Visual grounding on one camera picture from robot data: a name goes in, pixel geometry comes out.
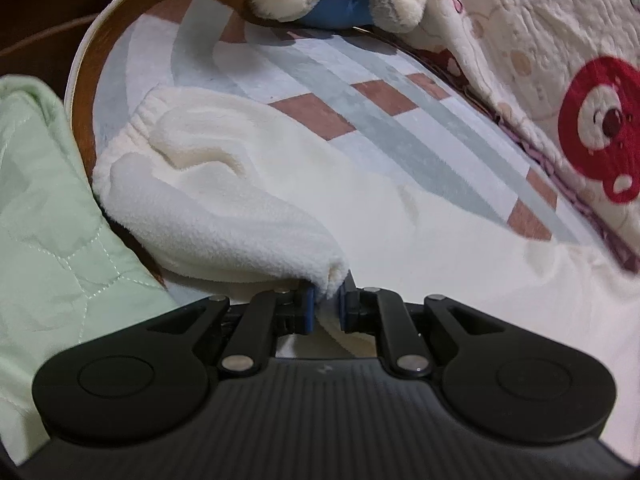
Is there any checked bed sheet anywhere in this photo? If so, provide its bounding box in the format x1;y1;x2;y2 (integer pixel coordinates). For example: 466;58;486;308
92;0;583;243

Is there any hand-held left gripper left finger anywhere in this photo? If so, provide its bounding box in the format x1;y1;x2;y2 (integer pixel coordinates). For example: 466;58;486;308
147;285;317;379

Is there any light green quilted blanket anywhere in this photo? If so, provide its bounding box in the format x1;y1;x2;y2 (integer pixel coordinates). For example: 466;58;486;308
0;75;186;466

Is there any dark wooden cabinet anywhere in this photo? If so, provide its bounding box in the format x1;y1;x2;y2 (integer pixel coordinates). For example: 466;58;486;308
0;0;228;81

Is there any bear print quilt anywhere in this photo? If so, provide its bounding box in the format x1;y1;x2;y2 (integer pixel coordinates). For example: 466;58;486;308
400;0;640;276

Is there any brown wooden bed frame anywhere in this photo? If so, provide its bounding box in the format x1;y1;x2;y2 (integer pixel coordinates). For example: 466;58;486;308
62;0;251;288

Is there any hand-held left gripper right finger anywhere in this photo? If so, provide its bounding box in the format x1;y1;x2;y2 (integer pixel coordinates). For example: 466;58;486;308
340;275;506;379

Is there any cream fleece jacket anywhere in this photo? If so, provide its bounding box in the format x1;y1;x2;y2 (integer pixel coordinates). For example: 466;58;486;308
92;85;640;361

